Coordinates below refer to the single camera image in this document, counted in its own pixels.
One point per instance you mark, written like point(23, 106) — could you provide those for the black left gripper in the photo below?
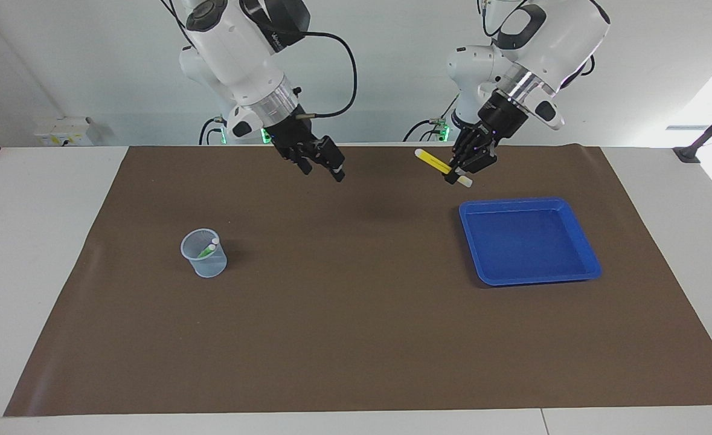
point(500, 118)

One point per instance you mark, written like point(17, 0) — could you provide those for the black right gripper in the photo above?
point(295, 136)

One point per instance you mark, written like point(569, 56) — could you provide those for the yellow pen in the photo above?
point(434, 161)

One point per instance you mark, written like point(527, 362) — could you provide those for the green pen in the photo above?
point(203, 252)

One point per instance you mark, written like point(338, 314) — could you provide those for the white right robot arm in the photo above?
point(235, 54)

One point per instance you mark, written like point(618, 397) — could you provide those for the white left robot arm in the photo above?
point(549, 36)

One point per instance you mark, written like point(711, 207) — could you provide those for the blue plastic tray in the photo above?
point(531, 241)

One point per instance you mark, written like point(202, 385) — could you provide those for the translucent mesh pen cup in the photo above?
point(211, 267)

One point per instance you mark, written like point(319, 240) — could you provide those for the brown table mat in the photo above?
point(356, 332)

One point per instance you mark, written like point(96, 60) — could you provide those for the black clamp stand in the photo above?
point(688, 154)

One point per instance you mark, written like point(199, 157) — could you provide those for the white wall socket box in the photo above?
point(66, 133)

